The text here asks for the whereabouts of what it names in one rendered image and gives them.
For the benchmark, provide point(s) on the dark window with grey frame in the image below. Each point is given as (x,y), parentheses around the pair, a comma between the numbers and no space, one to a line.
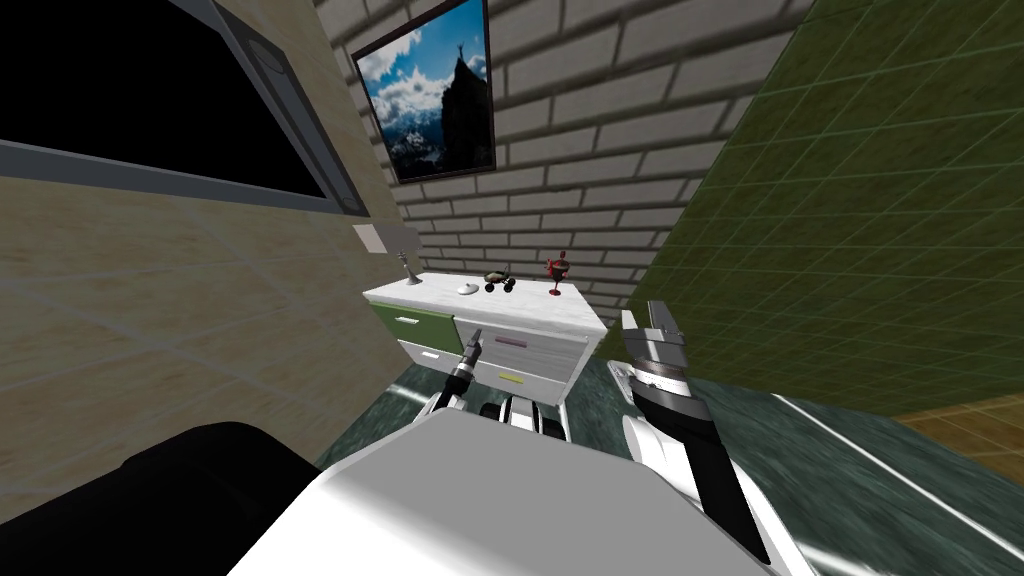
(144,80)

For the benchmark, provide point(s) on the white dresser with drawers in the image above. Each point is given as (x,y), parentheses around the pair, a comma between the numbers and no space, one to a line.
(528,308)

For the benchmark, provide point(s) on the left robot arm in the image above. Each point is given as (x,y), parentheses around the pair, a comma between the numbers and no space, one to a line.
(160,504)

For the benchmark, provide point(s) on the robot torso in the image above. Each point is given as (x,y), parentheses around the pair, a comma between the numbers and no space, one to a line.
(480,504)

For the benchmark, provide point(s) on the framed mountain picture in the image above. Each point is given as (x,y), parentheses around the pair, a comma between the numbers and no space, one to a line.
(432,88)

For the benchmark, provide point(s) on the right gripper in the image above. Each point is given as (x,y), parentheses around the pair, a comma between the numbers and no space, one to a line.
(656,350)

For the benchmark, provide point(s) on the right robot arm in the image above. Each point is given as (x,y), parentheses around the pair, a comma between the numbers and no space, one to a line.
(688,432)

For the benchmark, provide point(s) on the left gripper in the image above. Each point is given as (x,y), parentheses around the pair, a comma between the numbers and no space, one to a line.
(473,349)

